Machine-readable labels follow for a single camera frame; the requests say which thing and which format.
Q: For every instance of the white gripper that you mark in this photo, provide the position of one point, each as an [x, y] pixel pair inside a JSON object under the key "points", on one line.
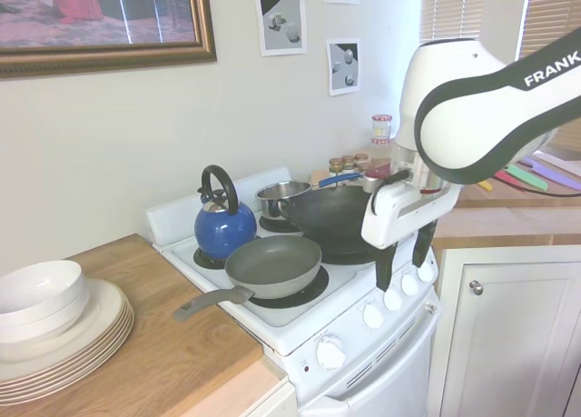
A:
{"points": [[386, 221]]}

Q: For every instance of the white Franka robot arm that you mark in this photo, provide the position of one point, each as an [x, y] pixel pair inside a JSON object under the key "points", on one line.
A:
{"points": [[458, 117]]}

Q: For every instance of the white electric stove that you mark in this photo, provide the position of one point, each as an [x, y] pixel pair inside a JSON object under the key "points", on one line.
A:
{"points": [[345, 299]]}

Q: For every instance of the black coil burner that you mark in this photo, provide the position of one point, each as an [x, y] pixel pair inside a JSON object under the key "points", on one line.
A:
{"points": [[206, 259], [345, 253], [272, 224], [308, 294]]}

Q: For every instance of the silver cabinet knob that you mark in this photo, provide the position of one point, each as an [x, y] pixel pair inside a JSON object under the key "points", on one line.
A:
{"points": [[476, 287]]}

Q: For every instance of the black wok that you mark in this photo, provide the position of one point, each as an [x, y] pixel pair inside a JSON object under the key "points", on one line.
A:
{"points": [[327, 212]]}

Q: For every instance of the wooden cutting board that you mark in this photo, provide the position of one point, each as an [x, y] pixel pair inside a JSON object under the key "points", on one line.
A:
{"points": [[383, 165]]}

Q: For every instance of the spice jar cork lid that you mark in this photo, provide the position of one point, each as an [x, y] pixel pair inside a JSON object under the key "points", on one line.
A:
{"points": [[348, 163], [361, 161], [336, 166]]}

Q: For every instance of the yellow knife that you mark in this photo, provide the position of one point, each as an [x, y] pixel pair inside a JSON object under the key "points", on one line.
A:
{"points": [[485, 185]]}

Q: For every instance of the glass jar red checked lid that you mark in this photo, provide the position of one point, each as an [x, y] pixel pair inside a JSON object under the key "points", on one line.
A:
{"points": [[380, 141], [382, 126]]}

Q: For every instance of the large white oven knob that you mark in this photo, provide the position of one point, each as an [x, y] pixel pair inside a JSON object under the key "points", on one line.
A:
{"points": [[330, 353]]}

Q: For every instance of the red knife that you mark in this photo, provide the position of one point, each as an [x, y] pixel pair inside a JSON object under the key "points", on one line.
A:
{"points": [[508, 179]]}

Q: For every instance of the grey frying pan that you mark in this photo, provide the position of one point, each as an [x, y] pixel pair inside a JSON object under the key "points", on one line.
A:
{"points": [[272, 262]]}

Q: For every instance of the white cabinet door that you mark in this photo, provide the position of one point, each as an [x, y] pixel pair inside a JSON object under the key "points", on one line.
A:
{"points": [[513, 335]]}

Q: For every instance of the green knife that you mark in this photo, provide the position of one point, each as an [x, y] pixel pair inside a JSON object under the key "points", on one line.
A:
{"points": [[526, 177]]}

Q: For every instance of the purple knife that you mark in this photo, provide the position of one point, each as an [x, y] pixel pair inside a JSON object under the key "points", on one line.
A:
{"points": [[549, 169]]}

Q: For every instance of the medium grey shapes paper print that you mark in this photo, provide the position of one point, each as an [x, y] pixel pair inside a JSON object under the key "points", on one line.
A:
{"points": [[344, 67]]}

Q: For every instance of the large grey shapes paper print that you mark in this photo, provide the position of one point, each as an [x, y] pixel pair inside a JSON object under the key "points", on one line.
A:
{"points": [[280, 22]]}

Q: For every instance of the cream dinner plate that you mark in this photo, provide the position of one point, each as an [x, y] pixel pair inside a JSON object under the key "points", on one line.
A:
{"points": [[68, 375], [68, 380], [68, 365], [68, 370], [106, 308]]}

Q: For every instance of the white bowl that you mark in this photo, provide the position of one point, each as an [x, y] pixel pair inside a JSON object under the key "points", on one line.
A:
{"points": [[41, 285], [68, 319]]}

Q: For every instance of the stack of white plates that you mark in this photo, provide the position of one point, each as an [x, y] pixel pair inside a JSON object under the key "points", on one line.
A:
{"points": [[68, 384]]}

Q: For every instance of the gold framed painting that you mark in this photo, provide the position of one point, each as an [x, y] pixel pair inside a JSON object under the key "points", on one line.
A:
{"points": [[91, 17]]}

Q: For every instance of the grey red wrist mount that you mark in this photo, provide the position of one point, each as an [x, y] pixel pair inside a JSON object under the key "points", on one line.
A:
{"points": [[374, 183]]}

